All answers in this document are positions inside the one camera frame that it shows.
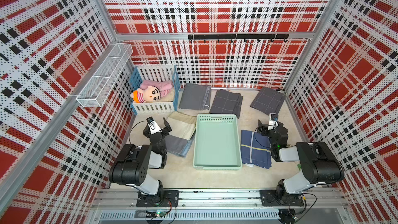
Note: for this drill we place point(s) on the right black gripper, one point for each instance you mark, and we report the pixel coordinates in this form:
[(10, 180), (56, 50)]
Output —
[(265, 128)]

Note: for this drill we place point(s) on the blue striped pillowcase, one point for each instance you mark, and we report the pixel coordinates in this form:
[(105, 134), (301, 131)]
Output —
[(255, 149)]

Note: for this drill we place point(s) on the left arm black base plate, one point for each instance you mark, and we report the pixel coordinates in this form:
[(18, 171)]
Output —
[(165, 198)]

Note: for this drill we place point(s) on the white wire mesh shelf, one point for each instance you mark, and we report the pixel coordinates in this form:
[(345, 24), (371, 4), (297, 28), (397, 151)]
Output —
[(97, 90)]

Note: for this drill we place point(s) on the white blue slatted crate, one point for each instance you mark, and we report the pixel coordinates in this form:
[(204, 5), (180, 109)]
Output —
[(157, 73)]

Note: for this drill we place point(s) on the plain grey folded pillowcase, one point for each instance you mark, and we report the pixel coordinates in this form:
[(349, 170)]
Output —
[(195, 97)]

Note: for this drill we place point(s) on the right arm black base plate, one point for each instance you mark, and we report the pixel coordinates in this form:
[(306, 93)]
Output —
[(271, 198)]

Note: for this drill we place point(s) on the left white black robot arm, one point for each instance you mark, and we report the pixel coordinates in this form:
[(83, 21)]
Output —
[(132, 163)]

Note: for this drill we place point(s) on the beige grey pillowcase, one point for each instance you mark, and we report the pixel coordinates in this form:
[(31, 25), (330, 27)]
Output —
[(180, 139)]

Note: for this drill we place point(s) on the mint green plastic basket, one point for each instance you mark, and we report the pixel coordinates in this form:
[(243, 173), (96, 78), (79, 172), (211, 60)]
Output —
[(217, 143)]

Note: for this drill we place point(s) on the black wall hook rail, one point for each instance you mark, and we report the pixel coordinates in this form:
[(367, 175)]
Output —
[(238, 36)]

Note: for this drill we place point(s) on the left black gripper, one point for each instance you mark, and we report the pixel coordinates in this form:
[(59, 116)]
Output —
[(166, 130)]

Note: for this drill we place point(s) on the pink plush doll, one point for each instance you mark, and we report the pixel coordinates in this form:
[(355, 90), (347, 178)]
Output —
[(150, 91)]

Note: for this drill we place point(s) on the green circuit board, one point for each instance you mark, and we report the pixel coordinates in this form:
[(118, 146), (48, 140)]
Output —
[(156, 214)]

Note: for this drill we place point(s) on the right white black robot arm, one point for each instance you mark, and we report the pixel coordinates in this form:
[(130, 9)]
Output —
[(318, 164)]

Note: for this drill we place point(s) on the grey checked pillowcase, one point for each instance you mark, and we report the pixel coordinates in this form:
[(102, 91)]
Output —
[(268, 101), (226, 102)]

